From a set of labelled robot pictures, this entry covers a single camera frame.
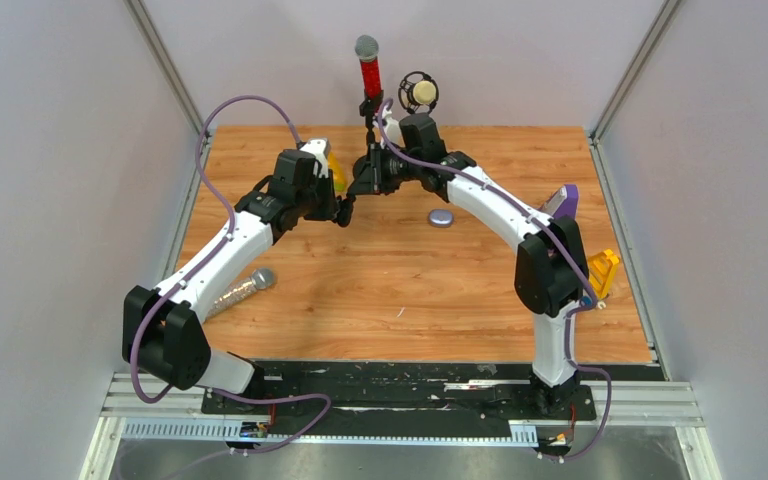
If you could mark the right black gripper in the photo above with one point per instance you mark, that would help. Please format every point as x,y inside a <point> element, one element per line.
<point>386,188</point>

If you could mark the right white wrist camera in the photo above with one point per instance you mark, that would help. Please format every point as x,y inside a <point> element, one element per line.
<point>389,127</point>

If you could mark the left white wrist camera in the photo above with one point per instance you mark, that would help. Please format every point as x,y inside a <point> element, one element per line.
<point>320,148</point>

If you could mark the red microphone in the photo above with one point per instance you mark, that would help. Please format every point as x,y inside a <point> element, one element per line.
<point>367,51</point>

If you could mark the white cable duct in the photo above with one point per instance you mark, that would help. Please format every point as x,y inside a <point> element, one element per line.
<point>518,435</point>

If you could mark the black earbud charging case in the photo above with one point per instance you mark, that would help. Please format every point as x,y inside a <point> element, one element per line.
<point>345,212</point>

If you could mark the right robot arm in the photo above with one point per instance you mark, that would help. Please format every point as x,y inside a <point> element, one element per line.
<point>550,273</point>

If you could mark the yellow green toy block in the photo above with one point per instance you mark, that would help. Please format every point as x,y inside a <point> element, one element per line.
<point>339,178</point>

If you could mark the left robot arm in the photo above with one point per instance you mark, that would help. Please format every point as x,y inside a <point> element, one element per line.
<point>163,326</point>

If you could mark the yellow toy vehicle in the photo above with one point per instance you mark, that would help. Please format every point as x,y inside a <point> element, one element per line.
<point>603,268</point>

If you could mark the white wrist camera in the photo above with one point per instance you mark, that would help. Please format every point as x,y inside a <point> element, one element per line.
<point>389,127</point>
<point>320,148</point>

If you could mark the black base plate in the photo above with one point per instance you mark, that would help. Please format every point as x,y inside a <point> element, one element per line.
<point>296,397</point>

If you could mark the cream condenser microphone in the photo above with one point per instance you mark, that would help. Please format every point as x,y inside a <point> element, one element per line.
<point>418,92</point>

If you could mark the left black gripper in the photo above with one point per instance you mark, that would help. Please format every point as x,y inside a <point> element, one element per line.
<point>327,211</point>

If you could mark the lavender earbud charging case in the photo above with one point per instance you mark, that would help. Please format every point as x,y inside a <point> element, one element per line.
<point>440,218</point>

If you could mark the silver glitter microphone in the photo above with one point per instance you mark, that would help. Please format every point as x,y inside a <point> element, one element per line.
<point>259,280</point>

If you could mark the purple phone stand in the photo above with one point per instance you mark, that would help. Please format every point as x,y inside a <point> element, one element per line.
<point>571,205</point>

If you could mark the white phone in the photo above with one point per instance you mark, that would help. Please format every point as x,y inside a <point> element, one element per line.
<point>556,201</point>

